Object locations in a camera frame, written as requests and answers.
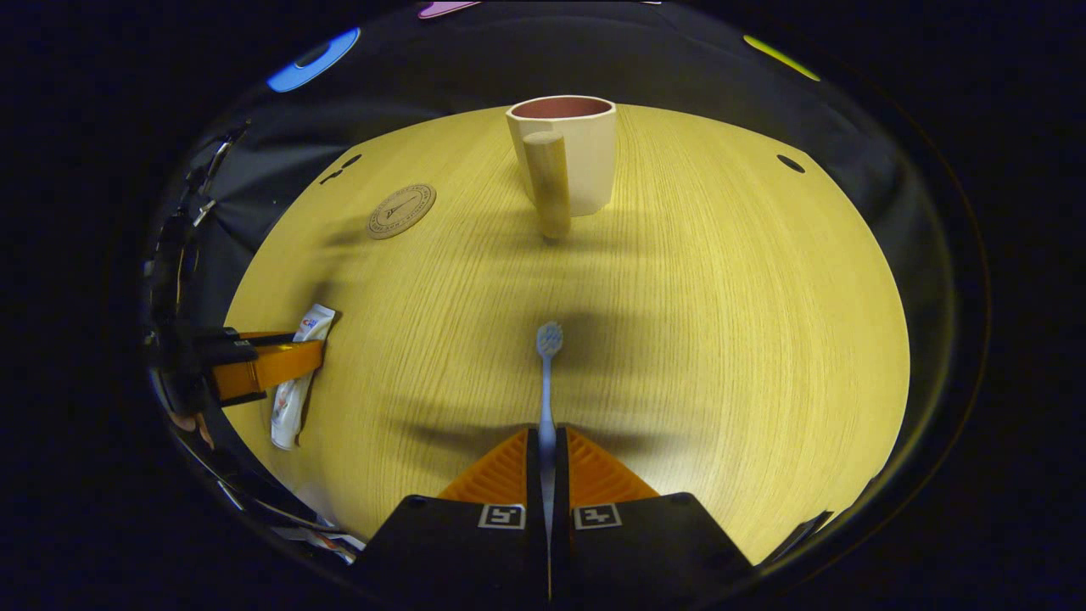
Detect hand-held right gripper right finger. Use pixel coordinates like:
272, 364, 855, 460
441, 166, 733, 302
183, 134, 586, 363
551, 427, 756, 600

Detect white toothpaste tube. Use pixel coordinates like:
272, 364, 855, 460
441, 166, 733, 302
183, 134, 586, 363
270, 304, 339, 451

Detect round cork coaster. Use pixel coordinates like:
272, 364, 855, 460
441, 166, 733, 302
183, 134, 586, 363
367, 183, 437, 240

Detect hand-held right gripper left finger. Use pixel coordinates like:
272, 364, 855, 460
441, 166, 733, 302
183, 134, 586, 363
352, 427, 551, 600

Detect beige cup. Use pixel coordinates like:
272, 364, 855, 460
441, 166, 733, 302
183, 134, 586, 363
507, 95, 618, 241

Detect light blue toothbrush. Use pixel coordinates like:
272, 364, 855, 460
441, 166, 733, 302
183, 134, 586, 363
535, 321, 564, 544

